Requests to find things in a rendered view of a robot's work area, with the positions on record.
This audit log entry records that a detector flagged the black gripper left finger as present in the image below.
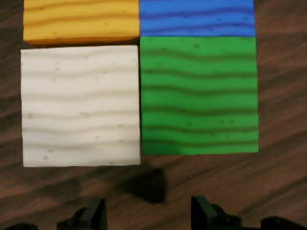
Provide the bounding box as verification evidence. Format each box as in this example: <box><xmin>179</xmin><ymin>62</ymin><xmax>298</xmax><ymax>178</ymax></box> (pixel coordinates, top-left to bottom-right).
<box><xmin>4</xmin><ymin>198</ymin><xmax>107</xmax><ymax>230</ymax></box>

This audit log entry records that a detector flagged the yellow cube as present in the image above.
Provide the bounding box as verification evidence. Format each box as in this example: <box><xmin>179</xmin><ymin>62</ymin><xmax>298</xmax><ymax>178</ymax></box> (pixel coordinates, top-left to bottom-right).
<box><xmin>23</xmin><ymin>0</ymin><xmax>140</xmax><ymax>58</ymax></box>

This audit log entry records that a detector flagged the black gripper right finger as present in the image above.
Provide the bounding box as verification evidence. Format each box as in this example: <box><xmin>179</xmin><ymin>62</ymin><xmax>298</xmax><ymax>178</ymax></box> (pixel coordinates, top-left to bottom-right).
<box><xmin>191</xmin><ymin>196</ymin><xmax>307</xmax><ymax>230</ymax></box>

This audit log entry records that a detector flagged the green cube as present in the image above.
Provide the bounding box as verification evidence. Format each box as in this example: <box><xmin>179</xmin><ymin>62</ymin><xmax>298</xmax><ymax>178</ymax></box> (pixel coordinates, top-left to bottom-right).
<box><xmin>140</xmin><ymin>36</ymin><xmax>258</xmax><ymax>156</ymax></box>

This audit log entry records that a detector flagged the white cube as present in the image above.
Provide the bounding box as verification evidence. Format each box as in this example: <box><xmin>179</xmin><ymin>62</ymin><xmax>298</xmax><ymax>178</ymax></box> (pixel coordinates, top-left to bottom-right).
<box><xmin>21</xmin><ymin>46</ymin><xmax>142</xmax><ymax>167</ymax></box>

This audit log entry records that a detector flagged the blue cube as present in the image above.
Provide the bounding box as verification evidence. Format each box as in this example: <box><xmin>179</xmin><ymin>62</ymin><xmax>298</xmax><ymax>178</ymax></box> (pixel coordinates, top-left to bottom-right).
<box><xmin>139</xmin><ymin>0</ymin><xmax>255</xmax><ymax>37</ymax></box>

